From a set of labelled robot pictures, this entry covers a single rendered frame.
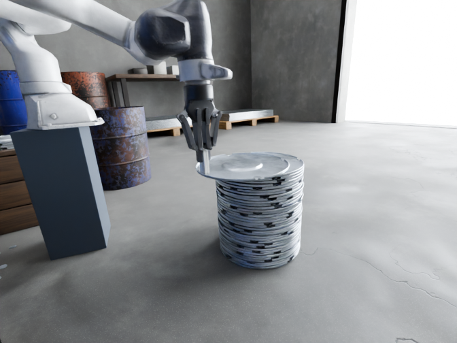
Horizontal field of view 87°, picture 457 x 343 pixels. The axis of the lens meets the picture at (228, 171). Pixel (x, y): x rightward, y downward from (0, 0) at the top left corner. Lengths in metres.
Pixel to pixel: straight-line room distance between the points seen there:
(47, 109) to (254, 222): 0.72
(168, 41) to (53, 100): 0.49
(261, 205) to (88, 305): 0.55
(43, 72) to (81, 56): 3.40
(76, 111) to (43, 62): 0.16
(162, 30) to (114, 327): 0.69
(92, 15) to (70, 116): 0.36
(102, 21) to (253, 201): 0.57
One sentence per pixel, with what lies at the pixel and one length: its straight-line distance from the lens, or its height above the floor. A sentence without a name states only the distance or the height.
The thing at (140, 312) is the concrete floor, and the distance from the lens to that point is 0.76.
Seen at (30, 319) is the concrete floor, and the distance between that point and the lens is 0.89.
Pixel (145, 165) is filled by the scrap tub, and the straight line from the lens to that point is 1.66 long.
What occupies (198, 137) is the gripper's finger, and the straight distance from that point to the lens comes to 0.64.
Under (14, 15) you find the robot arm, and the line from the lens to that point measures 0.94.
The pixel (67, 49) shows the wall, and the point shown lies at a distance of 4.35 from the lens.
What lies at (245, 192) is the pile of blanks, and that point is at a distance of 0.69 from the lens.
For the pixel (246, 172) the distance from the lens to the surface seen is 0.68.
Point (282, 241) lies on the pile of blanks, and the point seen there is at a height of 0.09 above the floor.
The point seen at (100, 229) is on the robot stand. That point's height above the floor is 0.08.
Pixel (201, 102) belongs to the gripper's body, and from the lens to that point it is 0.64.
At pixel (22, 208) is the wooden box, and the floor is 0.10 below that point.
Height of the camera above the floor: 0.53
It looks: 18 degrees down
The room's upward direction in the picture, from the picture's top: 3 degrees counter-clockwise
